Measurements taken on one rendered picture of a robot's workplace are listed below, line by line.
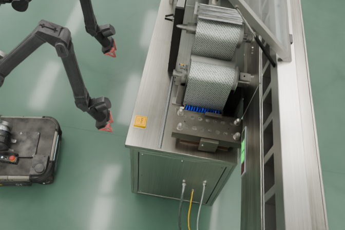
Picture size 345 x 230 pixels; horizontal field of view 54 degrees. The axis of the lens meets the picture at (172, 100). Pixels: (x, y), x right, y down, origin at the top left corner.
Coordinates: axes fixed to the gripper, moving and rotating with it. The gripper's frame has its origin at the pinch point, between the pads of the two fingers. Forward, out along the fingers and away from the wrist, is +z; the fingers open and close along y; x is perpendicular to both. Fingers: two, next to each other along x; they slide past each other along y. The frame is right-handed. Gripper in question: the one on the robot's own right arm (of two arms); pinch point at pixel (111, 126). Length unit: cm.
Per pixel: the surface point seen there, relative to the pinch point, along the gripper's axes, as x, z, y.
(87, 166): 76, 74, 34
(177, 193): 4, 93, -2
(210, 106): -49, 27, 14
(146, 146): -8.6, 23.5, -2.8
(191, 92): -43.3, 12.6, 15.0
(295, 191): -83, -13, -64
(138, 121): -6.7, 17.8, 11.9
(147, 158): -1.6, 36.8, -2.2
